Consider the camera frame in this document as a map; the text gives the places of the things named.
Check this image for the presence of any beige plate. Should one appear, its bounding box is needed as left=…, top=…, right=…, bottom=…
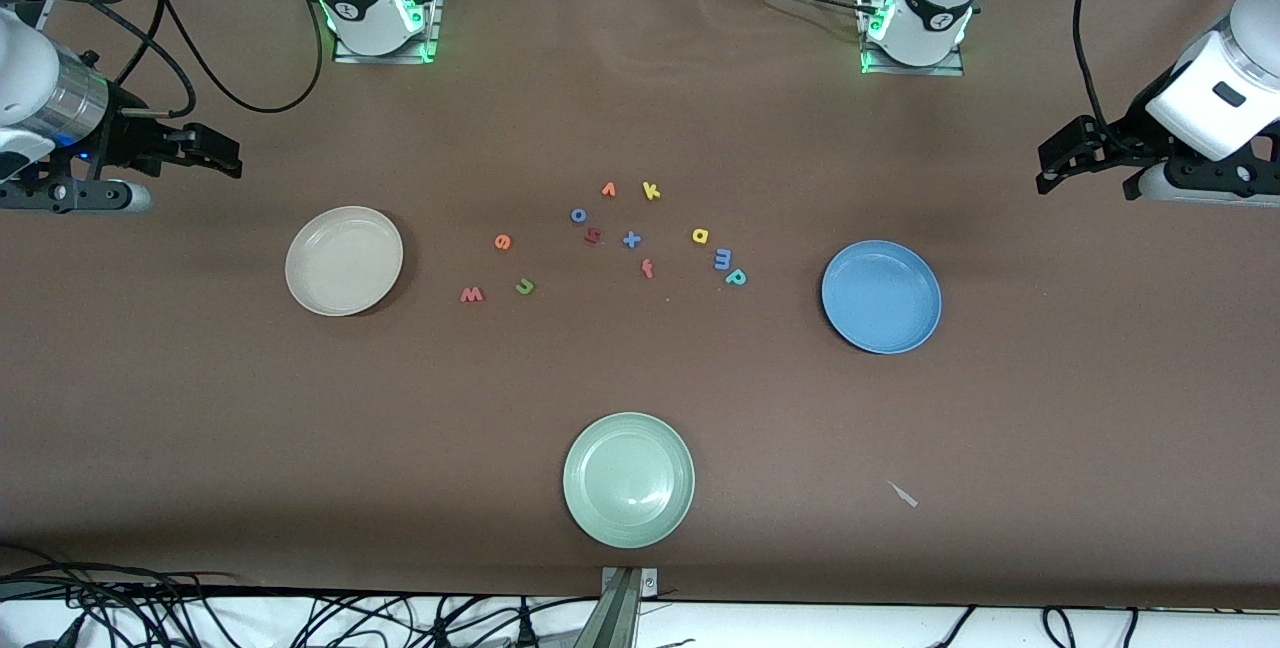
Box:
left=285, top=206, right=405, bottom=317

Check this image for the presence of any blue plate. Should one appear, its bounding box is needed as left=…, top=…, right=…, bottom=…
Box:
left=821, top=240, right=943, bottom=356

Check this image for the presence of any brown table cover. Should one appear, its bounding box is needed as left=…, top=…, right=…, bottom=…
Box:
left=0, top=0, right=1280, bottom=611

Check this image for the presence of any green plate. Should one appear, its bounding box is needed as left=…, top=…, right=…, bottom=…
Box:
left=562, top=412, right=696, bottom=549

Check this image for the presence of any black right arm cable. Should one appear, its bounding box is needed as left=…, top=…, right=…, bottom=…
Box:
left=95, top=0, right=326, bottom=119

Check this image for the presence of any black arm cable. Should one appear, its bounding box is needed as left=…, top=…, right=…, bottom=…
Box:
left=1073, top=0, right=1116, bottom=144
left=95, top=0, right=326, bottom=119

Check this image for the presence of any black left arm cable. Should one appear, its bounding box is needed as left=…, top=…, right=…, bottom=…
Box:
left=1073, top=0, right=1116, bottom=144

